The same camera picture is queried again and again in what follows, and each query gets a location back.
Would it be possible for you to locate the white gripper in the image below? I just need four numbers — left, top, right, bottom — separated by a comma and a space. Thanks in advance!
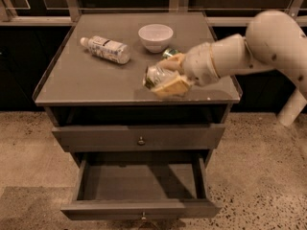
152, 42, 220, 98

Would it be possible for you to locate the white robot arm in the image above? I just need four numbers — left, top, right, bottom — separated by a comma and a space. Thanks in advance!
157, 11, 307, 127

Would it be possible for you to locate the crumpled green soda can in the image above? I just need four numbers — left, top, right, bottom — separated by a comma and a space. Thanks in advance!
162, 48, 179, 59

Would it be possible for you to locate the grey top drawer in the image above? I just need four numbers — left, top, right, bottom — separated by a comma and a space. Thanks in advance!
52, 124, 225, 152

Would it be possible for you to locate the grey drawer cabinet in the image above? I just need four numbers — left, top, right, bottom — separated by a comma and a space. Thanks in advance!
32, 11, 243, 169

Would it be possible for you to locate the open grey middle drawer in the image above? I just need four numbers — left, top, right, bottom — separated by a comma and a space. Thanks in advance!
61, 150, 221, 220

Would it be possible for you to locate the metal middle drawer knob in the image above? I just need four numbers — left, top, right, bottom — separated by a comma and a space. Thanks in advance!
138, 213, 156, 230

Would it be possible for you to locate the white ceramic bowl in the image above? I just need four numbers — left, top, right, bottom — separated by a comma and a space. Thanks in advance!
138, 24, 174, 53

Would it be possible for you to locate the round metal top knob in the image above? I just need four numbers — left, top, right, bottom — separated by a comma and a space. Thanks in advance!
137, 136, 146, 146

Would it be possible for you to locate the clear plastic water bottle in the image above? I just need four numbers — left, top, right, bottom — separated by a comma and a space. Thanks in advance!
80, 35, 130, 64

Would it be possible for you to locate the metal window frame rail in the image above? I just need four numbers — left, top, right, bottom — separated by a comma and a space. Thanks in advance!
0, 0, 307, 27

